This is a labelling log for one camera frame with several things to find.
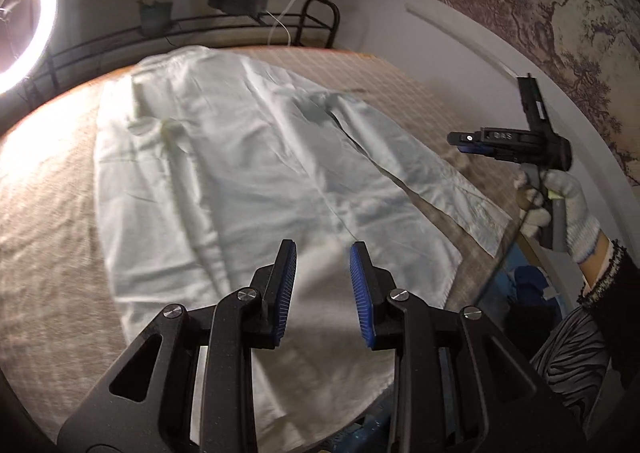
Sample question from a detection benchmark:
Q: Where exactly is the white ring light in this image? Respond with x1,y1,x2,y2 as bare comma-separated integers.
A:
0,0,59,95

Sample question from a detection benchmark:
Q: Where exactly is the teal pot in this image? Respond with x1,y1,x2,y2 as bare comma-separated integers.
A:
137,0,174,35

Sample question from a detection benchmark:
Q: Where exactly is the white cotton garment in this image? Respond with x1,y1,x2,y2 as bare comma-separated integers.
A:
92,46,513,453

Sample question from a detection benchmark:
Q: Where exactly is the black cable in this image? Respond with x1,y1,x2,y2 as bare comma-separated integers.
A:
491,190,545,284

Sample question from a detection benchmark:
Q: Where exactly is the person's grey striped clothing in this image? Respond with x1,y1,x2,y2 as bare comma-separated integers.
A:
529,305,628,431

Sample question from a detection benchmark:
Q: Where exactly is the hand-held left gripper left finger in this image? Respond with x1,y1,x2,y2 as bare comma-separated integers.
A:
57,239,298,453

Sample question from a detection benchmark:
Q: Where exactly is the person's right hand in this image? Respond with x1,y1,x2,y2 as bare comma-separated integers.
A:
515,170,601,265

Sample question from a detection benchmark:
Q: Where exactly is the tree print wall tapestry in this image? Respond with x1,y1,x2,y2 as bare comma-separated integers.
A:
417,0,640,176

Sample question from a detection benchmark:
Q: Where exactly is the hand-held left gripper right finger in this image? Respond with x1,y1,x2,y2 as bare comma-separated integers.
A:
349,241,588,453

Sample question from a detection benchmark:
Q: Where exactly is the plaid bed mat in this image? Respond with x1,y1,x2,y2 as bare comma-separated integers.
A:
0,44,533,441

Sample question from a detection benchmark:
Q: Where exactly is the blue cloth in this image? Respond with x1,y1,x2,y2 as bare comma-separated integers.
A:
500,263,562,310

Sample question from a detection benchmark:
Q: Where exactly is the person's right forearm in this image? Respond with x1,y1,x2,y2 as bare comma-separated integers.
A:
577,235,640,376

